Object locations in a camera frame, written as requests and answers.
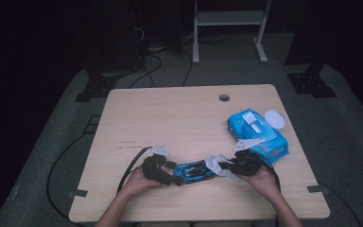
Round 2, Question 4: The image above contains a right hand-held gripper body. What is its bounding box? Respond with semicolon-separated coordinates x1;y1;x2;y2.
231;137;266;177

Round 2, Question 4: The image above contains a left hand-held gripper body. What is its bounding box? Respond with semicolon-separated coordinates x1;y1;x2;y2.
141;144;174;186

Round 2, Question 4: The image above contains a white wet wipe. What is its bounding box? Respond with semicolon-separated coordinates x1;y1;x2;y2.
202;153;244;183

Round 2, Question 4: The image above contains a blue wet wipes packet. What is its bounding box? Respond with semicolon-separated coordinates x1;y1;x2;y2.
226;108;290;165

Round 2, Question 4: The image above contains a person's left hand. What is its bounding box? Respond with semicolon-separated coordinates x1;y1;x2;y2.
119;168;164;200

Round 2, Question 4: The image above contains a person's right hand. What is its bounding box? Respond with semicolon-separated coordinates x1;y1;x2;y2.
237;166;281;200

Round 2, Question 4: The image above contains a white oval packet lid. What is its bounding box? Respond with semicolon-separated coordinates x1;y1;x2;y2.
264;108;287;130

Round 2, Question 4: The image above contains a grey tape strip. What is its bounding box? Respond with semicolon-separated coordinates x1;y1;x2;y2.
306;184;330;194
67;188;89;199

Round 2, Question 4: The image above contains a black stand base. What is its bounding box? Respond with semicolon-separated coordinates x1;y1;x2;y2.
74;74;118;103
286;71;338;98

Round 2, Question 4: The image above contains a dark equipment tower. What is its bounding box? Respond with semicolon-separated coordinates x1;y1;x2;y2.
84;0;145;75

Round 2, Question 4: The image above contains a white metal stand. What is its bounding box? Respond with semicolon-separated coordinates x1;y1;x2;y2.
192;0;272;65

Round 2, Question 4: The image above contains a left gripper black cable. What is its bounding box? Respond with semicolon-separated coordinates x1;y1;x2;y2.
116;146;153;194

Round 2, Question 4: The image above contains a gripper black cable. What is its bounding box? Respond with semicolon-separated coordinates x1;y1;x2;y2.
258;155;282;227
116;146;153;194

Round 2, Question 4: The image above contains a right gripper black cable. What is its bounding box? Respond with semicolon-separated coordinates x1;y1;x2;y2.
258;155;282;227

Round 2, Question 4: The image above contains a black cable bundle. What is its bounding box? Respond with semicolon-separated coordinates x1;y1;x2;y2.
129;52;164;89

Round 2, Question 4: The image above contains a thin black cable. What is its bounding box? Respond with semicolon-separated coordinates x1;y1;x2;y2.
181;48;194;87

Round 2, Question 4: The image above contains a black floor cable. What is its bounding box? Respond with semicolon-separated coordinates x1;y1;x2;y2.
45;133;89;227
320;182;363;227

